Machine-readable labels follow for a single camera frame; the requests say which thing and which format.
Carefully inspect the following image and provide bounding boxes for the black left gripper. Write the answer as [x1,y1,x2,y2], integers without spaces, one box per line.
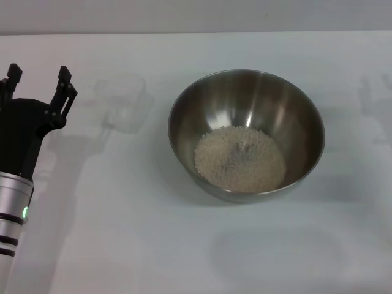
[0,63,78,179]

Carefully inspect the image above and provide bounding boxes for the clear plastic measuring cup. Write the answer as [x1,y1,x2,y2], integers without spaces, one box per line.
[94,76,156,135]

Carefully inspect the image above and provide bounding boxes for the white rice grains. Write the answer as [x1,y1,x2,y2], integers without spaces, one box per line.
[194,127,287,193]

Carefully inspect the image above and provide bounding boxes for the stainless steel bowl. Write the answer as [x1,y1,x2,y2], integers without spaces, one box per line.
[167,69,326,205]

